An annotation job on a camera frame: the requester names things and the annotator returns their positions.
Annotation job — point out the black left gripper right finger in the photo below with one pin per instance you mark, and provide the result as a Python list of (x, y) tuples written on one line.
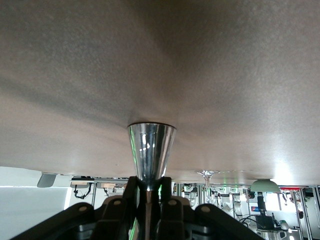
[(180, 215)]

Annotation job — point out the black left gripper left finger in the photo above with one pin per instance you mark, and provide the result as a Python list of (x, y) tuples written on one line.
[(110, 217)]

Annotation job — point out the steel cone jigger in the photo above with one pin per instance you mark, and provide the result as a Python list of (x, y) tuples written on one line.
[(151, 150)]

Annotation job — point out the clear wine glass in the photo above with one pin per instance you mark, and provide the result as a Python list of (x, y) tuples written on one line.
[(207, 180)]

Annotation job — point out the aluminium lab equipment rack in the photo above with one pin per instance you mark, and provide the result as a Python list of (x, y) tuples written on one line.
[(225, 195)]

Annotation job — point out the grey rounded panel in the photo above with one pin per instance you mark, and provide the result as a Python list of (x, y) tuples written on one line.
[(47, 180)]

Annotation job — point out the pale green ceramic bowl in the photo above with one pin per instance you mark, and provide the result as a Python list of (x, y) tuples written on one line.
[(265, 186)]

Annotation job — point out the brown table cover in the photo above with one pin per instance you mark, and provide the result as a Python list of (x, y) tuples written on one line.
[(160, 75)]

